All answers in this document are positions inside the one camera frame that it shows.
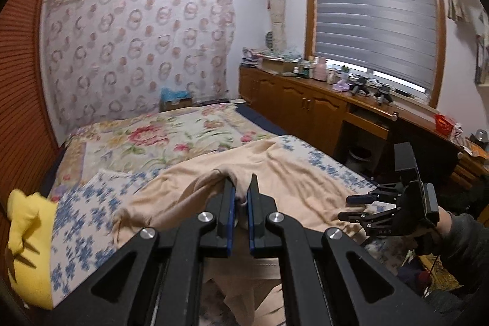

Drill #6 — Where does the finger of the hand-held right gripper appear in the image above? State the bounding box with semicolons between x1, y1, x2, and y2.
337;202;403;237
346;181;403;206

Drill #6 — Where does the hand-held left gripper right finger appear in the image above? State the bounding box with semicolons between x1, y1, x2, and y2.
246;174;444;326

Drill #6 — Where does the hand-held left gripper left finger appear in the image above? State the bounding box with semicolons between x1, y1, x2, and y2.
50;177;237;326

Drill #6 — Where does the beige printed t-shirt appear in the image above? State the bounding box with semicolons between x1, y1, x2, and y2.
112;137;383;326

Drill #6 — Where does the person's right forearm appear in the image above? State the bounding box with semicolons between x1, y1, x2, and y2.
416;206;489;326

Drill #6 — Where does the black trash bin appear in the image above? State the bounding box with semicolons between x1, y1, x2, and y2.
346;146;373;172

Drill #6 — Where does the dark patterned cloth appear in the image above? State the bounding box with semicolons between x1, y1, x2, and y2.
397;253;463;298

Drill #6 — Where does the red gift box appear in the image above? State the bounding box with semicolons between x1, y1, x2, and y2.
436;114;458;136

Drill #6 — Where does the navy blue bed sheet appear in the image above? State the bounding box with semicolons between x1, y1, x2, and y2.
231;105;293;137

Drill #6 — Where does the pink floral bedspread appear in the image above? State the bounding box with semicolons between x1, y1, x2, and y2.
50;102;283;202

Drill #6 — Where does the wooden sideboard cabinet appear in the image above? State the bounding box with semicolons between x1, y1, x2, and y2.
239;64;489;191

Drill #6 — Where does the small cardboard box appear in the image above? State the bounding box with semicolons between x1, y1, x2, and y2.
162;99;193;113

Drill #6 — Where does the blue plastic bundle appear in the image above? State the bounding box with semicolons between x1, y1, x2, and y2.
160;87;193;103

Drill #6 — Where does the blue floral blanket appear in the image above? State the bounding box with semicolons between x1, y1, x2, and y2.
50;135;406;311

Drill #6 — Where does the clutter of small sideboard items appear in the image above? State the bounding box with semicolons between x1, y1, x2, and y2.
241;43;398;106

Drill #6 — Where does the grey window blind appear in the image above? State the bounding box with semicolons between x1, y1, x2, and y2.
313;0;438;90

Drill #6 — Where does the yellow plush pillow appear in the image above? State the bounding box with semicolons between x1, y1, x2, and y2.
7;189;58;311

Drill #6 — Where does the brown slatted wardrobe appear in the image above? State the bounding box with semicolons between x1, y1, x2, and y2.
0;0;62;273

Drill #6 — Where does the hanging wall picture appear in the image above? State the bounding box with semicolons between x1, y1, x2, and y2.
474;11;489;86

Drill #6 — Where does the ring patterned wall cloth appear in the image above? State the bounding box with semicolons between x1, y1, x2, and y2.
42;0;237;137

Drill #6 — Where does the wooden window frame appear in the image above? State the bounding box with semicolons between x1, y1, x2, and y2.
306;0;448;109

